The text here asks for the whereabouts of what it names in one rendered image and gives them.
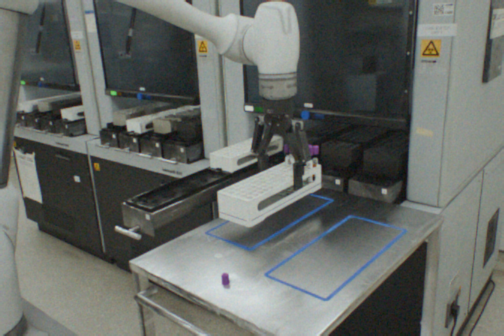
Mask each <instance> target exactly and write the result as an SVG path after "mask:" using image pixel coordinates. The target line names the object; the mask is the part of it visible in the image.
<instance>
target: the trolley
mask: <svg viewBox="0 0 504 336"><path fill-rule="evenodd" d="M443 223H444V215H441V214H434V213H430V212H426V211H420V209H416V208H410V207H406V206H402V205H396V204H391V203H388V202H382V200H378V199H371V198H368V197H363V196H358V195H354V194H350V193H344V192H340V191H339V190H333V189H330V188H325V187H321V188H320V189H318V190H315V191H314V192H313V193H309V194H308V195H305V196H303V197H302V198H300V199H297V200H296V201H294V202H292V203H291V204H289V205H288V206H286V207H283V208H282V209H280V210H278V211H276V212H275V213H274V214H271V215H269V216H268V217H266V218H265V220H261V221H260V222H259V223H258V224H256V225H254V226H251V227H247V226H242V225H240V224H237V223H236V222H233V221H230V220H226V219H223V218H220V217H218V218H216V219H214V220H211V221H209V222H207V223H206V224H204V225H202V226H199V227H197V228H196V229H193V230H191V231H189V232H187V233H186V234H184V235H181V236H179V237H178V238H175V239H173V240H172V241H168V243H166V244H163V245H161V246H159V247H156V248H155V249H153V250H150V251H149V252H148V253H145V254H143V255H141V256H138V257H137V258H135V259H132V260H131V261H130V262H129V266H130V269H131V271H132V277H133V283H134V288H135V294H136V295H134V296H133V300H135V301H136V305H137V311H138V317H139V328H140V334H141V336H156V331H155V325H154V320H153V313H152V311H153V312H155V313H156V314H159V315H161V316H162V317H165V318H166V320H169V321H170V322H171V323H175V324H176V325H177V326H179V327H181V329H183V330H185V331H187V332H189V333H191V334H192V335H195V336H212V335H210V334H209V333H207V332H205V331H203V330H201V329H200V328H198V327H197V326H195V325H192V324H191V323H189V322H187V321H186V320H184V319H182V318H181V317H180V316H177V315H175V314H174V313H171V312H169V311H168V310H166V308H164V307H161V306H160V305H158V304H156V303H154V302H152V301H151V295H152V294H155V293H157V292H158V288H157V287H156V286H155V285H151V286H149V279H150V280H151V281H154V282H155V283H157V284H160V285H161V286H162V287H166V288H167V289H169V290H172V292H174V293H177V294H179V295H180V296H182V297H185V298H186V299H189V300H190V301H191V302H194V303H196V304H197V305H199V306H201V307H203V308H206V309H208V310H209V311H211V312H212V313H214V314H217V315H218V316H220V317H223V318H225V319H227V320H228V321H230V322H231V323H234V324H236V325H237V326H240V327H242V328H243V329H245V330H247V331H248V332H250V333H252V334H255V335H257V336H328V335H329V334H330V333H331V332H333V331H334V330H335V329H336V328H337V326H338V325H339V324H340V323H341V322H342V321H344V320H345V319H346V317H347V316H348V315H349V314H350V313H351V312H352V311H354V310H355V309H356V307H357V306H358V305H360V304H361V303H362V302H363V301H364V300H365V299H366V298H367V297H368V296H369V295H370V294H371V293H372V292H373V291H374V290H375V289H376V288H377V287H378V286H379V285H380V284H381V283H382V282H383V281H384V280H385V279H386V278H387V277H388V276H389V275H390V274H391V273H393V272H394V271H395V270H396V269H397V267H398V266H399V265H400V264H401V263H403V262H404V261H405V260H406V259H407V257H408V256H409V255H410V254H412V253H413V252H414V251H415V250H416V248H417V247H418V246H419V245H421V244H422V243H423V242H425V241H426V240H427V256H426V266H425V278H424V298H423V308H422V318H421V336H434V334H433V329H434V320H435V314H434V310H436V303H435V301H436V300H437V283H438V273H439V264H440V246H441V236H442V227H443ZM222 273H228V274H229V284H228V285H222V284H221V274H222Z"/></svg>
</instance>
